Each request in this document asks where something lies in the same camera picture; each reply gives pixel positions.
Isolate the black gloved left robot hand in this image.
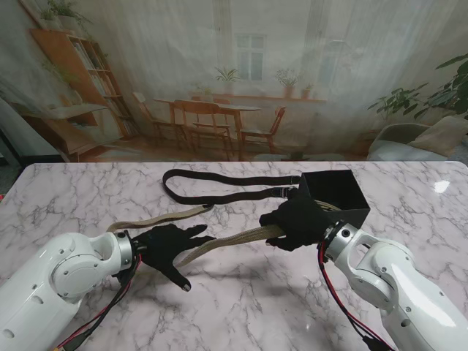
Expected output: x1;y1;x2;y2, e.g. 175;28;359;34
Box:
131;223;217;293

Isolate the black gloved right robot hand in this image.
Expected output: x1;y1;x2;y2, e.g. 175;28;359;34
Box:
258;195;340;253

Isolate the beige braided belt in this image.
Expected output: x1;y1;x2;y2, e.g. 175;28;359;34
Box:
105;203;288;268
313;200;341;214

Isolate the black belt storage box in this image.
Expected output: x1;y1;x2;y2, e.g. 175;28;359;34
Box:
298;169;369;231

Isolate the dark brown braided belt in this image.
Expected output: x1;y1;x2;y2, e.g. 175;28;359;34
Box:
162;168;303;208

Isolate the printed room scene backdrop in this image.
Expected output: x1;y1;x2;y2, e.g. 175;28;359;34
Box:
0;0;468;164

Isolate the red black left arm cable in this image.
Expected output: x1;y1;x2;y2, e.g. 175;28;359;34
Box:
50;255;142;351

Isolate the red black arm cable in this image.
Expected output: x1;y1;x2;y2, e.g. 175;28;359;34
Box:
316;241;396;351
50;255;142;351

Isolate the red black right arm cable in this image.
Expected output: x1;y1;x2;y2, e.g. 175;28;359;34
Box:
316;241;396;351

